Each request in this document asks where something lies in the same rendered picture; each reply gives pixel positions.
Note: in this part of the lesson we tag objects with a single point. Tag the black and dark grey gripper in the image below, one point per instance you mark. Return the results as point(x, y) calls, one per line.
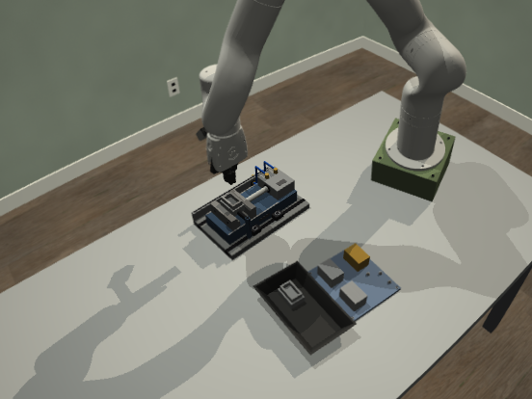
point(225, 153)

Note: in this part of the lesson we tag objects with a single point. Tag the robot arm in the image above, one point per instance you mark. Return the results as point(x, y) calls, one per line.
point(438, 64)

